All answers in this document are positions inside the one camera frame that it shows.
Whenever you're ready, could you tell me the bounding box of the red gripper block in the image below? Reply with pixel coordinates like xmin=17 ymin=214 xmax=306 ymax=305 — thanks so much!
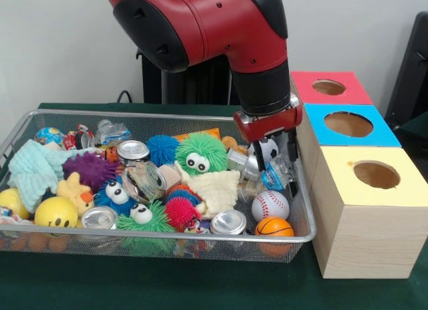
xmin=233 ymin=104 xmax=304 ymax=172

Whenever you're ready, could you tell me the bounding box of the crushed clear bottle blue label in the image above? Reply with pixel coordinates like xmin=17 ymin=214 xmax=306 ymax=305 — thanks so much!
xmin=239 ymin=154 xmax=297 ymax=202

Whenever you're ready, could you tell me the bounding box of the silver plastic toy truck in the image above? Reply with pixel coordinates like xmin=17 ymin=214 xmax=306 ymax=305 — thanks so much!
xmin=227 ymin=148 xmax=261 ymax=182

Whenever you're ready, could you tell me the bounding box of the wooden box with three holes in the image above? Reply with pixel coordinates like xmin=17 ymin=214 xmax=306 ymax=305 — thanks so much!
xmin=289 ymin=70 xmax=428 ymax=279

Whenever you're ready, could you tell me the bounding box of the shallow metal mesh bin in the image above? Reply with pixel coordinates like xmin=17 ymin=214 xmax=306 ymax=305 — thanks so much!
xmin=0 ymin=109 xmax=317 ymax=264

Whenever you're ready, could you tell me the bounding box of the black and white soccer ball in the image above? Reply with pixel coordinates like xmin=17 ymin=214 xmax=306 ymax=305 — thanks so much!
xmin=247 ymin=138 xmax=280 ymax=164

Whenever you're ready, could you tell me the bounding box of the white toy baseball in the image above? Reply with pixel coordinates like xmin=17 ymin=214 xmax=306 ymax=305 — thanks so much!
xmin=251 ymin=190 xmax=290 ymax=222

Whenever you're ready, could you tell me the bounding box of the large green fuzzy eyed ball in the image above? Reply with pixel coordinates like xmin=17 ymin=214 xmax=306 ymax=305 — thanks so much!
xmin=175 ymin=132 xmax=228 ymax=174

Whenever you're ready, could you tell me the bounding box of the orange toy basketball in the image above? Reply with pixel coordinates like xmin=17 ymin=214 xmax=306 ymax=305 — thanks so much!
xmin=254 ymin=216 xmax=295 ymax=237

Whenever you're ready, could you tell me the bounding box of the small green fuzzy eyed ball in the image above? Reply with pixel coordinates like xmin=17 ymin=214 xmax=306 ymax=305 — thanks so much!
xmin=116 ymin=200 xmax=177 ymax=233

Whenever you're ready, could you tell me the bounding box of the dark green tablecloth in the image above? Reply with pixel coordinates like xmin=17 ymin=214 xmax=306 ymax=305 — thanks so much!
xmin=0 ymin=102 xmax=428 ymax=310
xmin=396 ymin=111 xmax=428 ymax=150

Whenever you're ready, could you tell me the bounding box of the blue fuzzy eyed ball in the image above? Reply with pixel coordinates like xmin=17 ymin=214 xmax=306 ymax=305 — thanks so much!
xmin=94 ymin=179 xmax=134 ymax=214

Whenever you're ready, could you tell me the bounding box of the purple spiky ball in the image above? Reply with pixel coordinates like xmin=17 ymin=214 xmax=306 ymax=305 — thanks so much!
xmin=63 ymin=152 xmax=118 ymax=192

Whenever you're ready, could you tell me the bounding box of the yellow smiley ball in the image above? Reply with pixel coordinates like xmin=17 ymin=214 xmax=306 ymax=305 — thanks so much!
xmin=34 ymin=196 xmax=80 ymax=228

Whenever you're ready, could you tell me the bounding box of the light blue cloth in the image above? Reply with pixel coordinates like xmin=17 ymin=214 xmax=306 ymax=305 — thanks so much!
xmin=7 ymin=138 xmax=98 ymax=214

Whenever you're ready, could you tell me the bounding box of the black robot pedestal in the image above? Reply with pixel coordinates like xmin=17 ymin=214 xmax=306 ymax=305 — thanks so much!
xmin=135 ymin=47 xmax=241 ymax=106

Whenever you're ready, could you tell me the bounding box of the black cable behind table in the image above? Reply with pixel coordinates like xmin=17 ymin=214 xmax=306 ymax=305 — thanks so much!
xmin=116 ymin=89 xmax=134 ymax=104

